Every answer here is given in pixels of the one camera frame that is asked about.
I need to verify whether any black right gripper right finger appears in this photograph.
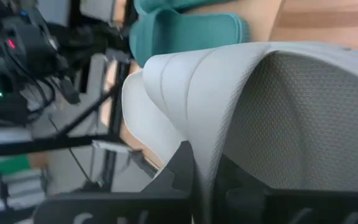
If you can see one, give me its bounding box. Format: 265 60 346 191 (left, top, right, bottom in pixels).
212 154 275 224

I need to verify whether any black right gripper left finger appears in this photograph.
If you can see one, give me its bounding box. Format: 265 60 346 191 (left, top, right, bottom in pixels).
140 140 196 200

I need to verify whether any white foam slide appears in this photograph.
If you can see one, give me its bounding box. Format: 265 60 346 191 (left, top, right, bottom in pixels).
121 70 186 170
142 41 358 224

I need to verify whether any green foam slide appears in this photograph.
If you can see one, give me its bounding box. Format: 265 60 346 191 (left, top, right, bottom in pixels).
134 0 239 16
128 8 250 68

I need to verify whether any wooden shelf board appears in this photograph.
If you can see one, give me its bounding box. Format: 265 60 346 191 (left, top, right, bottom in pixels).
183 0 358 56

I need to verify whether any green box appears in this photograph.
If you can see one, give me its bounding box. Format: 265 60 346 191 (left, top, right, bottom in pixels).
0 154 31 177

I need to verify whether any black metal stand frame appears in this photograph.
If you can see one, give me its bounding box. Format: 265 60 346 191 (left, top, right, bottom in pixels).
0 60 130 194

